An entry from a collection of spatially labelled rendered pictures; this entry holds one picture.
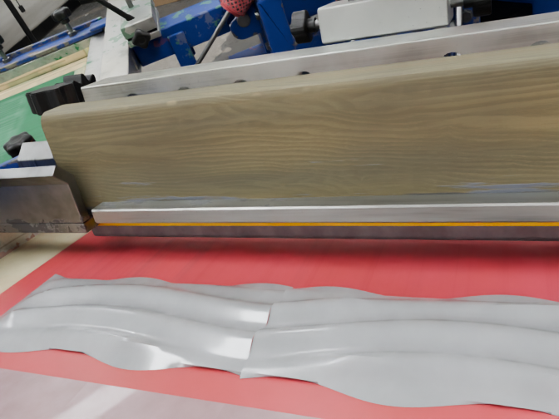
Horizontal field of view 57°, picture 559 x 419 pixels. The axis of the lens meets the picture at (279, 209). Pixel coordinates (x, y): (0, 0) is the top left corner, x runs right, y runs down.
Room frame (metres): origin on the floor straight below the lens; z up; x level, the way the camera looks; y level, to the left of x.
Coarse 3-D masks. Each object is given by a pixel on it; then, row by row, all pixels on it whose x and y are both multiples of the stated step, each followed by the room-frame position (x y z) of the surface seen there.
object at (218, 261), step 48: (96, 240) 0.33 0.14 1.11; (144, 240) 0.31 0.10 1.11; (192, 240) 0.28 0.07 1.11; (240, 240) 0.26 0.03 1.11; (288, 240) 0.25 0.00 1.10; (0, 384) 0.18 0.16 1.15; (48, 384) 0.17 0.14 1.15; (96, 384) 0.16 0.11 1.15; (144, 384) 0.15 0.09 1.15; (192, 384) 0.14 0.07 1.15
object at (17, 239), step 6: (0, 234) 0.35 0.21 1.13; (6, 234) 0.36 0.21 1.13; (12, 234) 0.36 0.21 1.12; (18, 234) 0.36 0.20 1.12; (24, 234) 0.37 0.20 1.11; (30, 234) 0.37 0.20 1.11; (36, 234) 0.37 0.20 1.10; (0, 240) 0.35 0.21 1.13; (6, 240) 0.35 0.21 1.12; (12, 240) 0.36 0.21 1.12; (18, 240) 0.36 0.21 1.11; (24, 240) 0.36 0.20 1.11; (0, 246) 0.35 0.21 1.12; (6, 246) 0.35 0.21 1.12; (12, 246) 0.35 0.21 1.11; (18, 246) 0.36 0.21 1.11; (0, 252) 0.34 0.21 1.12; (6, 252) 0.35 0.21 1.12; (0, 258) 0.34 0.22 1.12
